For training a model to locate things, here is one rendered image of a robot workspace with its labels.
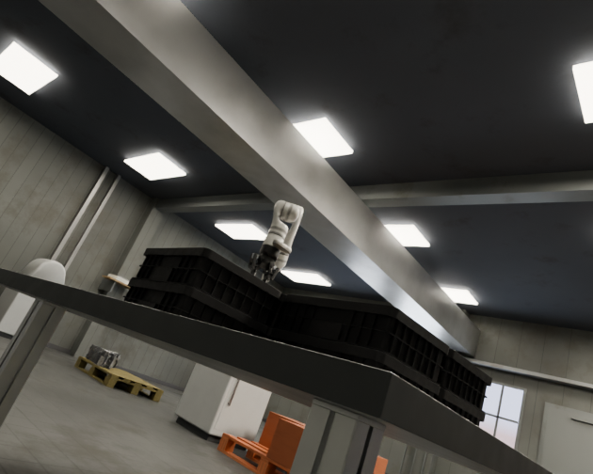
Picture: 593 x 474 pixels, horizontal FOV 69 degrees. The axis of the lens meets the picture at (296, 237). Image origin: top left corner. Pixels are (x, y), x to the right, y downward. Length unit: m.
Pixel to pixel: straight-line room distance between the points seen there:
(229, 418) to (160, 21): 3.88
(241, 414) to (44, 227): 5.65
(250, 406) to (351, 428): 4.77
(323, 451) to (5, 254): 8.80
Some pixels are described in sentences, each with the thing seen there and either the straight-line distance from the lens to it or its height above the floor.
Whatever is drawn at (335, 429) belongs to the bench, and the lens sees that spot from 0.48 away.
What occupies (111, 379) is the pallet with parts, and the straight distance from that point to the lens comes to 6.56.
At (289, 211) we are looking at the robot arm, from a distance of 1.71.
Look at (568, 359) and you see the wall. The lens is 9.27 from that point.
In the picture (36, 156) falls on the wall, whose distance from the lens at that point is 9.34.
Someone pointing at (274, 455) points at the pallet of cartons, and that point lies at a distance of 4.18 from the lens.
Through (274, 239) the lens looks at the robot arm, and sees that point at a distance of 1.62.
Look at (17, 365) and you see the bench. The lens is 1.24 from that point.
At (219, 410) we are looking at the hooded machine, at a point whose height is 0.32.
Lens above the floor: 0.65
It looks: 20 degrees up
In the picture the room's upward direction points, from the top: 21 degrees clockwise
